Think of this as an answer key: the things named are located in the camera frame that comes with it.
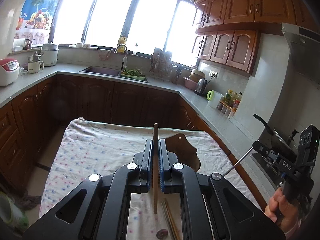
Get white red rice cooker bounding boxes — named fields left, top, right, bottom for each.
left=0, top=57, right=20, bottom=86

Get brown wooden chopstick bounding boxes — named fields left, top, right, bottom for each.
left=163, top=198, right=181, bottom=239

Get striped bamboo chopstick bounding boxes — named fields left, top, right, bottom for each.
left=152, top=123, right=159, bottom=215

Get wooden utensil holder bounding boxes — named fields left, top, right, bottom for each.
left=165, top=133, right=201, bottom=172

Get wooden cabinets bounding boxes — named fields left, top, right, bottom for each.
left=192, top=0, right=316, bottom=74
left=0, top=72, right=268, bottom=205

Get black wok pan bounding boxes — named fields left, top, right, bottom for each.
left=253, top=113, right=298, bottom=156

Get person's right hand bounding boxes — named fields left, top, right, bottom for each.
left=264, top=187, right=299, bottom=238

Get dish rack with utensils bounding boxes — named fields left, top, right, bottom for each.
left=149, top=48, right=183, bottom=84

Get fruit poster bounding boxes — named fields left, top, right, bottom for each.
left=14, top=0, right=59, bottom=46

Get green vegetables in sink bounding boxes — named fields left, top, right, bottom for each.
left=120, top=68, right=146, bottom=81

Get range hood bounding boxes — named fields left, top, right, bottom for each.
left=281, top=23, right=319, bottom=88

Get kitchen faucet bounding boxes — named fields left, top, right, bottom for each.
left=114, top=44, right=128, bottom=72

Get long metal chopstick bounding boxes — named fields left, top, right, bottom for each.
left=222, top=147, right=253, bottom=177

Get condiment bottles rack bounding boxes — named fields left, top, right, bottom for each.
left=217, top=89, right=242, bottom=118

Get electric kettle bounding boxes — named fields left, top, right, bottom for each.
left=194, top=78, right=208, bottom=96

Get large white rice cooker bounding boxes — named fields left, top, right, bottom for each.
left=41, top=42, right=59, bottom=67

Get upper wooden cabinets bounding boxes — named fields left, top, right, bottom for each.
left=192, top=0, right=316, bottom=74

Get white jug green handle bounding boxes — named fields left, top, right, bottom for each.
left=207, top=90, right=223, bottom=108

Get pink basin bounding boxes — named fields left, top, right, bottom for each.
left=183, top=77, right=197, bottom=90

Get lower wooden cabinets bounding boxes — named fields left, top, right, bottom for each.
left=0, top=72, right=268, bottom=205

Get white floral tablecloth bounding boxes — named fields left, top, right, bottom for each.
left=39, top=116, right=262, bottom=240

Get silver spoon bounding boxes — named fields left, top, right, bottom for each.
left=156, top=229, right=169, bottom=240

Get wall power socket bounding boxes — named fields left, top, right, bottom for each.
left=209, top=70, right=218, bottom=78

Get small white electric pot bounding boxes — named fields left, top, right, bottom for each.
left=28, top=52, right=44, bottom=74

